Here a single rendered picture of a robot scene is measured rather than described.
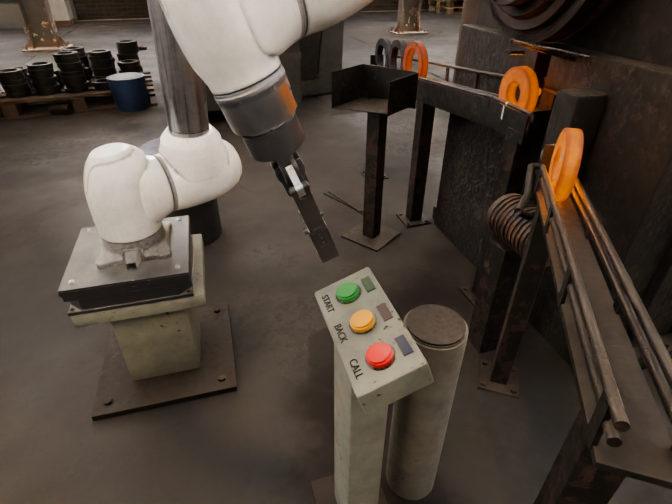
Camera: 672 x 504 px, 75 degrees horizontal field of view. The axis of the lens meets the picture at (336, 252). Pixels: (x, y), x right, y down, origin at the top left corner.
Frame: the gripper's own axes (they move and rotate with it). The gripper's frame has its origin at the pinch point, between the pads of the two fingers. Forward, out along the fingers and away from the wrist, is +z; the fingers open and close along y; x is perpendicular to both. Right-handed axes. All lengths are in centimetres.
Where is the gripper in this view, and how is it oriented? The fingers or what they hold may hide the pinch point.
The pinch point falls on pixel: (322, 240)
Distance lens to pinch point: 67.9
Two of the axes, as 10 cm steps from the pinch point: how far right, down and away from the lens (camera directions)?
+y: -2.9, -5.3, 8.0
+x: -9.0, 4.3, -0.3
